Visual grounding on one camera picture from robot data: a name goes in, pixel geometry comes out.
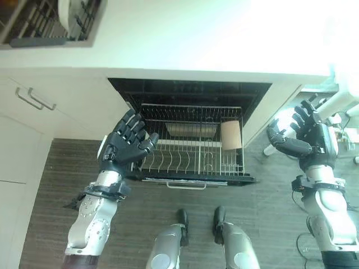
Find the silver left robot leg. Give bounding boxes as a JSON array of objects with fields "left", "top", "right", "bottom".
[{"left": 146, "top": 208, "right": 189, "bottom": 269}]

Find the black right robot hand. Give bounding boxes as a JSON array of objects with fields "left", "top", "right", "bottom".
[{"left": 266, "top": 101, "right": 339, "bottom": 170}]

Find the sink drying rack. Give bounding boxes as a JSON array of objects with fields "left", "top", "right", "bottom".
[{"left": 0, "top": 0, "right": 108, "bottom": 49}]

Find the metal wire dish rack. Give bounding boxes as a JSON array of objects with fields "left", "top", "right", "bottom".
[{"left": 139, "top": 103, "right": 251, "bottom": 177}]

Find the white plate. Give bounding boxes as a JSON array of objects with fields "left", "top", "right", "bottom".
[{"left": 57, "top": 0, "right": 88, "bottom": 32}]

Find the black pull-out dishwasher drawer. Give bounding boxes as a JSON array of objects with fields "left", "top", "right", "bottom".
[{"left": 107, "top": 77, "right": 273, "bottom": 184}]

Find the silver right robot leg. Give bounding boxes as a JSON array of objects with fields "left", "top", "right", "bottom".
[{"left": 213, "top": 206, "right": 260, "bottom": 269}]

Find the silver robot leg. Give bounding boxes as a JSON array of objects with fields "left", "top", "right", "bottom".
[
  {"left": 213, "top": 206, "right": 260, "bottom": 269},
  {"left": 146, "top": 208, "right": 189, "bottom": 269}
]

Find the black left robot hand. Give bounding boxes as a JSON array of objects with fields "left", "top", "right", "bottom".
[{"left": 96, "top": 109, "right": 160, "bottom": 172}]

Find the silver drawer handle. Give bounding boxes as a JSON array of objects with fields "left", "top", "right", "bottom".
[{"left": 166, "top": 180, "right": 208, "bottom": 189}]

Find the silver cabinet handle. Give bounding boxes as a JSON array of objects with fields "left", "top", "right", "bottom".
[
  {"left": 27, "top": 87, "right": 57, "bottom": 111},
  {"left": 15, "top": 87, "right": 45, "bottom": 110}
]

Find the tan cutting board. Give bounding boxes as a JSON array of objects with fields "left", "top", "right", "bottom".
[{"left": 220, "top": 120, "right": 243, "bottom": 151}]

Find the black cable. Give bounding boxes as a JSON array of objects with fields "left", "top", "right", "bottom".
[{"left": 296, "top": 217, "right": 323, "bottom": 269}]

